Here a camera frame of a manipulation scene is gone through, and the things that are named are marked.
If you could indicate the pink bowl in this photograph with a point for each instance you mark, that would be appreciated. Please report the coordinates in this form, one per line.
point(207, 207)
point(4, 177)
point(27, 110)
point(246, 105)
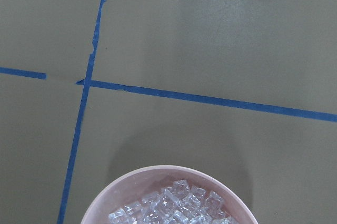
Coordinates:
point(133, 185)

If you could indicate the clear ice cubes pile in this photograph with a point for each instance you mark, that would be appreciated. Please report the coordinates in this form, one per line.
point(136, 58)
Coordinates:
point(178, 203)

